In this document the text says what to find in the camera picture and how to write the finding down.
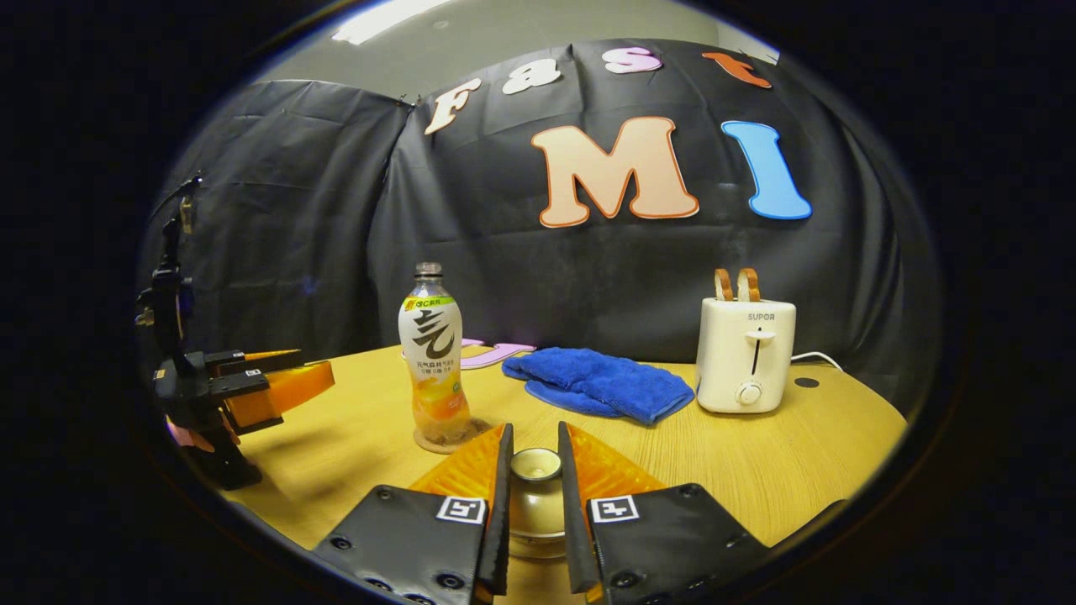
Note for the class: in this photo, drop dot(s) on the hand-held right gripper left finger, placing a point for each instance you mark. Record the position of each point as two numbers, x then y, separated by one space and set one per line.
502 504

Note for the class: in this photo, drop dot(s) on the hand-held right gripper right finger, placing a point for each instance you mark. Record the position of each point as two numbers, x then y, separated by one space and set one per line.
570 512

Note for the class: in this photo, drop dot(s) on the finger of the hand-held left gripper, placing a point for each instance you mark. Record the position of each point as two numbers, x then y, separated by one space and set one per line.
252 361
286 391

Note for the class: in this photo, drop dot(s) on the white ceramic teacup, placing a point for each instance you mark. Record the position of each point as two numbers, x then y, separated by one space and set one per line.
538 548

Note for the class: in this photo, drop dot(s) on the round cork coaster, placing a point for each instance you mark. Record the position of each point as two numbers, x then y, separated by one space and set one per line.
483 433

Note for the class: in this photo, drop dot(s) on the blue folded towel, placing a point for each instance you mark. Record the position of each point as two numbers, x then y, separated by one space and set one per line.
597 382

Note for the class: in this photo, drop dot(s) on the purple letter cutout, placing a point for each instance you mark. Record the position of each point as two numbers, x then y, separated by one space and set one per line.
496 353

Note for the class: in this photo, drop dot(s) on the black backdrop cloth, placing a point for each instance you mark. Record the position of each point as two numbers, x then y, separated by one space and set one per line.
294 210

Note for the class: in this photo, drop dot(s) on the cream white toaster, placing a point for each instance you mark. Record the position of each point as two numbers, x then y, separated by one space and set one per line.
744 357

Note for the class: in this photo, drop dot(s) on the brown toast slice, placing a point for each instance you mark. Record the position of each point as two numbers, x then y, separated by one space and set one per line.
724 286
749 285

